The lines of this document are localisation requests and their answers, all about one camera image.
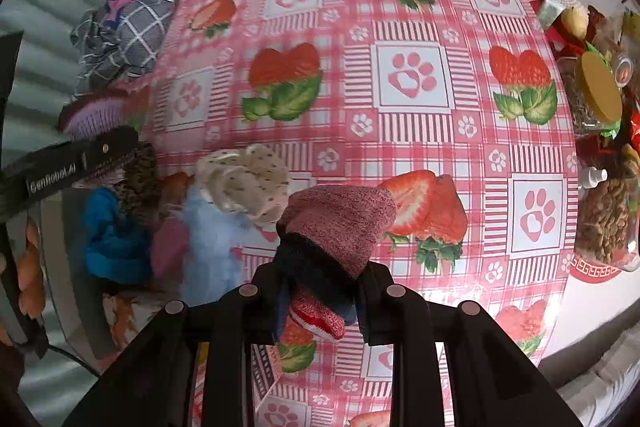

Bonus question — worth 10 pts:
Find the white dotted scrunchie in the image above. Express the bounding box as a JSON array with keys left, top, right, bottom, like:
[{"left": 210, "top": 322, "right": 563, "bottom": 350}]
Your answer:
[{"left": 195, "top": 144, "right": 293, "bottom": 228}]

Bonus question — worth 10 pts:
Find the light blue fluffy cloth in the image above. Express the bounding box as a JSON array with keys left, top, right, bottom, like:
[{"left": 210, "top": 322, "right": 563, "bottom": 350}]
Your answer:
[{"left": 180, "top": 187, "right": 246, "bottom": 308}]

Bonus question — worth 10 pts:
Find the white spray bottle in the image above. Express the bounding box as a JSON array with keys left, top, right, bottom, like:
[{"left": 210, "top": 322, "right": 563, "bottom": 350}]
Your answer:
[{"left": 577, "top": 167, "right": 608, "bottom": 200}]

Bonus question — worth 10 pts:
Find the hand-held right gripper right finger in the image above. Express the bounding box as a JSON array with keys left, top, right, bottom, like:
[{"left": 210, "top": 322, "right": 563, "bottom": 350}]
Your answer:
[{"left": 359, "top": 267, "right": 586, "bottom": 427}]

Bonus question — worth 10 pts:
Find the grey checkered cloth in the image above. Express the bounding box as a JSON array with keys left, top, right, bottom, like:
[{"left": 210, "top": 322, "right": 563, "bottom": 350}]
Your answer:
[{"left": 70, "top": 0, "right": 193, "bottom": 95}]

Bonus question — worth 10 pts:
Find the strawberry printed tablecloth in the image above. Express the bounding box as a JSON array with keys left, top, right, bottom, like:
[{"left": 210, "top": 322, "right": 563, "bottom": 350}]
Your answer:
[{"left": 135, "top": 0, "right": 581, "bottom": 427}]

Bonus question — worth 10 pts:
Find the jar with yellow lid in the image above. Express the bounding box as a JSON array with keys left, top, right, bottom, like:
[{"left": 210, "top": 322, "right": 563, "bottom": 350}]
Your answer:
[{"left": 557, "top": 52, "right": 623, "bottom": 135}]

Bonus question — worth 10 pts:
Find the clear bag of nuts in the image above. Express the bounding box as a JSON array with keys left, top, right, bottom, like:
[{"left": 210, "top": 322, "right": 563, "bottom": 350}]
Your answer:
[{"left": 575, "top": 167, "right": 640, "bottom": 270}]

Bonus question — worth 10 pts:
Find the small pink cloth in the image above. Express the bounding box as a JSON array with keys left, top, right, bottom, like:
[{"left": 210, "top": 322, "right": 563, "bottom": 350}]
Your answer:
[{"left": 150, "top": 217, "right": 191, "bottom": 280}]

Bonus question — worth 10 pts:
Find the black cable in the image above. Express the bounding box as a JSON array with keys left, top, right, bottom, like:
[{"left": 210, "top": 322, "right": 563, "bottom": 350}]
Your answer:
[{"left": 47, "top": 344, "right": 103, "bottom": 380}]

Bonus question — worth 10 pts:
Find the pink knit sock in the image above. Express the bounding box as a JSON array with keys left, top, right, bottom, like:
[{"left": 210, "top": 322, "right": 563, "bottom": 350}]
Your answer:
[{"left": 272, "top": 186, "right": 398, "bottom": 340}]

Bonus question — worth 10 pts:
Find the leopard print scrunchie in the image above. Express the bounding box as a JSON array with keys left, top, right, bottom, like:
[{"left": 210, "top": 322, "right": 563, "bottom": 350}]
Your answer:
[{"left": 117, "top": 142, "right": 163, "bottom": 228}]

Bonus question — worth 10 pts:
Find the red snack tray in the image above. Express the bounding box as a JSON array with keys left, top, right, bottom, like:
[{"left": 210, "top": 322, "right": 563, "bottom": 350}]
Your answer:
[{"left": 520, "top": 0, "right": 640, "bottom": 283}]

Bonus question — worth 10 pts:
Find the grey bedding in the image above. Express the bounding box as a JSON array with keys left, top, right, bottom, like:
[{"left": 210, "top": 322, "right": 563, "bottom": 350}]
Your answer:
[{"left": 540, "top": 332, "right": 640, "bottom": 427}]

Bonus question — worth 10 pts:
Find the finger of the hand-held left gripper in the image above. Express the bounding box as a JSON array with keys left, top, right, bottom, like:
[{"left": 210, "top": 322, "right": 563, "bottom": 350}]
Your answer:
[{"left": 82, "top": 125, "right": 141, "bottom": 180}]

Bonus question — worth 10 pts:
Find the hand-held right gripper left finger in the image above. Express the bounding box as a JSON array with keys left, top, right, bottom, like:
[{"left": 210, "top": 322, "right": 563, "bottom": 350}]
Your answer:
[{"left": 62, "top": 263, "right": 290, "bottom": 427}]

